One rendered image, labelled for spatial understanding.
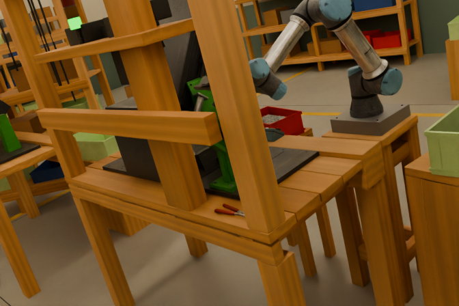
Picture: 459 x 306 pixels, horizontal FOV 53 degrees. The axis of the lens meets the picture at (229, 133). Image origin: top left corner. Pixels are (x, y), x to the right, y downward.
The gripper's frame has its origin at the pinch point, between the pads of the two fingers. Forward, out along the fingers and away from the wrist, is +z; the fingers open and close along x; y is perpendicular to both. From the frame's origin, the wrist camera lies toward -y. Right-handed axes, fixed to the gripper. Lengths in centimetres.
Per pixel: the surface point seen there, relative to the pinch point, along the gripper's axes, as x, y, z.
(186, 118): 26, -31, -39
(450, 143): -57, -13, -74
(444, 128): -65, -2, -67
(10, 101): 42, 63, 295
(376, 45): -374, 331, 223
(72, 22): 58, 11, 16
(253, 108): 15, -27, -56
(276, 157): -31.7, -17.8, -12.8
